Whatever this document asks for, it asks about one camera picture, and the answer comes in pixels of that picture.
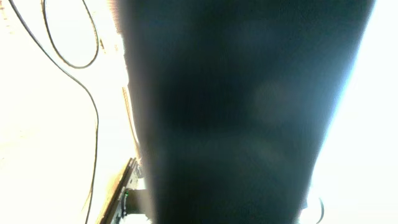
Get black USB charging cable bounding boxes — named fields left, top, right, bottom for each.
left=7, top=0, right=100, bottom=224

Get blue Galaxy smartphone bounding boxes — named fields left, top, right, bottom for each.
left=119, top=0, right=374, bottom=223

